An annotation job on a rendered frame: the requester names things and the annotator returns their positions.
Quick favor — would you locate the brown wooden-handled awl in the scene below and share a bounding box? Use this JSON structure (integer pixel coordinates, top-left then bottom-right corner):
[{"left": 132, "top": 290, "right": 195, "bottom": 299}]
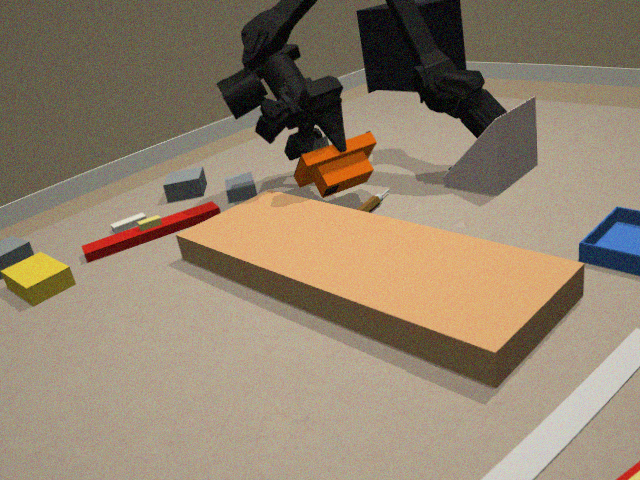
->
[{"left": 356, "top": 189, "right": 390, "bottom": 213}]

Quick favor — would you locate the tan rectangular panel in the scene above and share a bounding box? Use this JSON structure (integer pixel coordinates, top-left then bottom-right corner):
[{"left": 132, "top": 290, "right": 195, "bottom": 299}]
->
[{"left": 176, "top": 190, "right": 584, "bottom": 389}]

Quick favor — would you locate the blue shallow tray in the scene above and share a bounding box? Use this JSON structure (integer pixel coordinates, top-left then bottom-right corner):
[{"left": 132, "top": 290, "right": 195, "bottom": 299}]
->
[{"left": 579, "top": 207, "right": 640, "bottom": 276}]

